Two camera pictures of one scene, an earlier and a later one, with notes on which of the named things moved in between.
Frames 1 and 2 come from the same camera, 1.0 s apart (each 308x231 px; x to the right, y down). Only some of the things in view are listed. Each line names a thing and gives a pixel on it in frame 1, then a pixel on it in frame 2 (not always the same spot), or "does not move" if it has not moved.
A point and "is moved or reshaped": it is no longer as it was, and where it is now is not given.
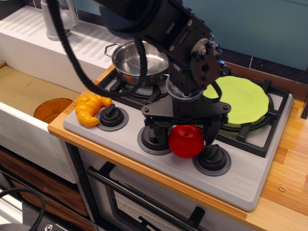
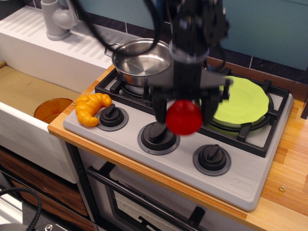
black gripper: x=181 y=111 to x=190 y=79
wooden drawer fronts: x=62 y=197 does not move
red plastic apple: x=186 y=141 is moved or reshaped
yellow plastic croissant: x=86 y=107 does not move
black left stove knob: x=112 y=119 does not move
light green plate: x=246 y=99 does not move
